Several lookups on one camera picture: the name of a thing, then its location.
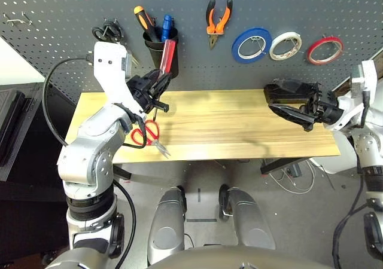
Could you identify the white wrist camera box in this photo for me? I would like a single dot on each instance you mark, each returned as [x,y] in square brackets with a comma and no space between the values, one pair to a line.
[369,77]
[107,65]

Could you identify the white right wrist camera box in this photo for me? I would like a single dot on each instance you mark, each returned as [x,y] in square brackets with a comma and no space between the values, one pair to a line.
[369,77]

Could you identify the metal pegboard hook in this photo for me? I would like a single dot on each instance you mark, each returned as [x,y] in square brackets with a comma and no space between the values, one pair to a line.
[110,22]
[13,21]
[258,45]
[291,45]
[324,36]

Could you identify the black plastic cup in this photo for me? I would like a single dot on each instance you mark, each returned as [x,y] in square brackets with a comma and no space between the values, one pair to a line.
[152,53]

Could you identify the orange black pliers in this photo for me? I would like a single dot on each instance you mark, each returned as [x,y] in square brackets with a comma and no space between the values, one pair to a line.
[216,29]

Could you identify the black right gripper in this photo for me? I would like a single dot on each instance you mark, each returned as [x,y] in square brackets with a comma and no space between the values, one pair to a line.
[326,110]

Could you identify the silver robot leg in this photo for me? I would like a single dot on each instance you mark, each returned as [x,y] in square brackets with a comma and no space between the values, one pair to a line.
[248,221]
[164,236]

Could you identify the red tape roll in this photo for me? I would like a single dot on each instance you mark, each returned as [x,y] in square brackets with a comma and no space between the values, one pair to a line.
[309,55]

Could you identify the blue tape roll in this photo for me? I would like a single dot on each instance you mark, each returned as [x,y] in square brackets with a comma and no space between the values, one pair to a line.
[236,49]

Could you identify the orange black screwdriver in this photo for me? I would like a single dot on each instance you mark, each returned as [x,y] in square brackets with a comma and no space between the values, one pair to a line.
[143,18]

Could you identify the silver robot left leg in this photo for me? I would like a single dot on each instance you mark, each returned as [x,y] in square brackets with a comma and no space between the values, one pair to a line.
[164,236]

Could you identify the silver robot right leg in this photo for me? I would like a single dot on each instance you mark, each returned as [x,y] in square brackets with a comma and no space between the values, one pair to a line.
[248,221]

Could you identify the white tape roll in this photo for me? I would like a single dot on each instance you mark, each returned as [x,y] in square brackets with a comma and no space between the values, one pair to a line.
[273,50]

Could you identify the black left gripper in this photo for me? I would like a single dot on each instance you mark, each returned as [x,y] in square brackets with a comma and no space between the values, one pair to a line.
[140,92]

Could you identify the black flat equipment case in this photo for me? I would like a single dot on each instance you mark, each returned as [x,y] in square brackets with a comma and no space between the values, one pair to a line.
[15,125]

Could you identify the grey robot torso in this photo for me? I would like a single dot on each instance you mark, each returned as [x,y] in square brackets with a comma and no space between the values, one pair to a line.
[239,258]

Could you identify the grey power strip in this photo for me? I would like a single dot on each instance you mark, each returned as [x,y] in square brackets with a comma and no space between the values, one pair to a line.
[294,170]

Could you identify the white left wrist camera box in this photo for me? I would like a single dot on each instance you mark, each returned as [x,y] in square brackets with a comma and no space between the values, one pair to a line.
[107,65]

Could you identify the grey metal pegboard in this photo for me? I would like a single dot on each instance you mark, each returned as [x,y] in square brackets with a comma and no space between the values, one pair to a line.
[74,6]

